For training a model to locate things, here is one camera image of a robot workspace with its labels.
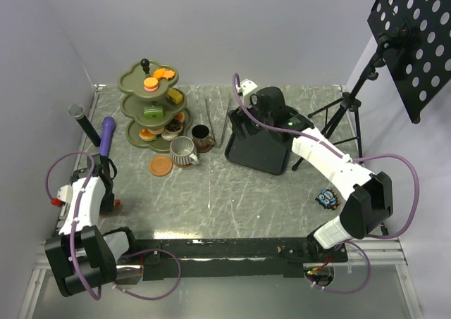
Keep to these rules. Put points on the green layered cake slice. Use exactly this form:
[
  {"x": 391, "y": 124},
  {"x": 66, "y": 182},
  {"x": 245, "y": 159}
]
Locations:
[{"x": 153, "y": 112}]

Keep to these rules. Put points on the black handheld microphone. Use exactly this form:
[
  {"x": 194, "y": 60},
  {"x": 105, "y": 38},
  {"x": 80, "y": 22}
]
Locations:
[{"x": 78, "y": 113}]

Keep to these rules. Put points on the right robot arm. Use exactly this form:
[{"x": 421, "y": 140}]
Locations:
[{"x": 368, "y": 196}]

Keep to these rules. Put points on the yellow layered cake slice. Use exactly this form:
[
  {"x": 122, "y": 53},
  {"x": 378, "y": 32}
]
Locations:
[{"x": 174, "y": 96}]

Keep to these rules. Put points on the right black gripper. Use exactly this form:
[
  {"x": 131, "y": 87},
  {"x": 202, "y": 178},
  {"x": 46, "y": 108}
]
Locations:
[{"x": 242, "y": 115}]

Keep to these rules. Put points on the black serving tray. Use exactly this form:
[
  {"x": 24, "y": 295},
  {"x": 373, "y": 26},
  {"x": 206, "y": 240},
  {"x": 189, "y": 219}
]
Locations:
[{"x": 260, "y": 151}]

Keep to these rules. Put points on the copper cup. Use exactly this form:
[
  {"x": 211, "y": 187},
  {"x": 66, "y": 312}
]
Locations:
[{"x": 116, "y": 204}]

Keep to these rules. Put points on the dark wooden coaster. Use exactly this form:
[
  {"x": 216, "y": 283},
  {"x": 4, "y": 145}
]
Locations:
[{"x": 204, "y": 149}]

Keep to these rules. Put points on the purple handled tool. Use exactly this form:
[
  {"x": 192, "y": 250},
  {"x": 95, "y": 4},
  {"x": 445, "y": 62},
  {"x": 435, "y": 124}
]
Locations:
[{"x": 108, "y": 128}]

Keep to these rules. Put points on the white cream donut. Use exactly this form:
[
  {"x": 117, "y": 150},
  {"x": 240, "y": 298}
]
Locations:
[{"x": 168, "y": 136}]

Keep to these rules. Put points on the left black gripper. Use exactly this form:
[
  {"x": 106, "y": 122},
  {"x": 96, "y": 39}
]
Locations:
[{"x": 108, "y": 206}]

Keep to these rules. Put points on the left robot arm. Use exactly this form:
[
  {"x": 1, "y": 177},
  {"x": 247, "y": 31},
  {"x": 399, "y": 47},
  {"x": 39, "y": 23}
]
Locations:
[{"x": 80, "y": 257}]

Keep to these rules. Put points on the small owl sticker box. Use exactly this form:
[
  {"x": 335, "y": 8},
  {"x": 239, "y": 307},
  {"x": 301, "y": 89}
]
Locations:
[{"x": 328, "y": 199}]

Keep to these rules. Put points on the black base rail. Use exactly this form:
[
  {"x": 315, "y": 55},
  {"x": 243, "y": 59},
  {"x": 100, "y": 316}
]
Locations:
[{"x": 169, "y": 258}]

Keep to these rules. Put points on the round orange cracker biscuit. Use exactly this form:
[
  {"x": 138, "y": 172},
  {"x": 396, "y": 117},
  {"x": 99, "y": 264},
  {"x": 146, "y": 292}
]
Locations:
[{"x": 151, "y": 82}]

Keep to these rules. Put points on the orange flower cookie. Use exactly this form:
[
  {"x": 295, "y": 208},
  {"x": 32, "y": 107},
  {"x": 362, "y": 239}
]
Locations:
[{"x": 169, "y": 74}]

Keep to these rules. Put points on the dark metal cup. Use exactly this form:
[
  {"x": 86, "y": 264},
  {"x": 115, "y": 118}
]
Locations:
[{"x": 201, "y": 136}]

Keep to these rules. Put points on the pink macaron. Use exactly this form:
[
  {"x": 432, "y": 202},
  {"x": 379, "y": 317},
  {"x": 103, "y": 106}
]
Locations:
[{"x": 151, "y": 89}]

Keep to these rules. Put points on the black perforated board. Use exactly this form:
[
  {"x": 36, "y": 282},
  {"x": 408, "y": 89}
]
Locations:
[{"x": 419, "y": 59}]

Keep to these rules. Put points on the ribbed grey bowl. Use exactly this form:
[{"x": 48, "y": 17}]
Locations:
[{"x": 182, "y": 151}]

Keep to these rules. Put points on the light wooden coaster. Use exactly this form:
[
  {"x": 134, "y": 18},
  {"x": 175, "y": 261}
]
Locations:
[
  {"x": 160, "y": 165},
  {"x": 183, "y": 165}
]

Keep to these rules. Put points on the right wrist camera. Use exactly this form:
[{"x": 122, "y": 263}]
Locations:
[{"x": 245, "y": 90}]

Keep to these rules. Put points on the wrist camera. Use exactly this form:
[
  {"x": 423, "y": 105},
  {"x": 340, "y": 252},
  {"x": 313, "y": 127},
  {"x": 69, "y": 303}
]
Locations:
[
  {"x": 245, "y": 90},
  {"x": 63, "y": 197}
]

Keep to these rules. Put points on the metal tongs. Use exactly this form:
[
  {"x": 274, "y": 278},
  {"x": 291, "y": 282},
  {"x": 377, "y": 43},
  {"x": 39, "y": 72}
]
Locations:
[{"x": 216, "y": 108}]

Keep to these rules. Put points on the green three-tier serving stand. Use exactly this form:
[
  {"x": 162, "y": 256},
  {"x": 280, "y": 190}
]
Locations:
[{"x": 136, "y": 98}]

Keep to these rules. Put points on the orange glazed donut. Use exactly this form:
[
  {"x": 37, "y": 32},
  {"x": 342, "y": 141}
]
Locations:
[{"x": 146, "y": 135}]

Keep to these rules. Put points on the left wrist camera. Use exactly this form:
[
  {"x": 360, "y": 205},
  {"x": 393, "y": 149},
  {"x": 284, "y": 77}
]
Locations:
[{"x": 63, "y": 197}]

